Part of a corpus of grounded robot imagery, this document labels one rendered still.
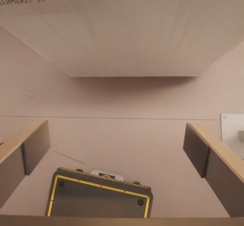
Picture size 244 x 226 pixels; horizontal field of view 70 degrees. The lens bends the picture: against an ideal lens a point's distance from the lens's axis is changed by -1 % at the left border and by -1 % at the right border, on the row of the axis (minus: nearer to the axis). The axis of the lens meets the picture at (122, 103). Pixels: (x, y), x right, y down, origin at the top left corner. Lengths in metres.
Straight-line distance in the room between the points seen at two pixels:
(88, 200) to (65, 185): 0.19
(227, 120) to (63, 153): 1.43
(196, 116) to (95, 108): 0.88
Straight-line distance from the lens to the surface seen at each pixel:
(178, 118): 1.59
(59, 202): 1.44
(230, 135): 1.71
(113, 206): 1.35
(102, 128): 1.59
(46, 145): 0.17
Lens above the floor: 1.55
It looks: 80 degrees down
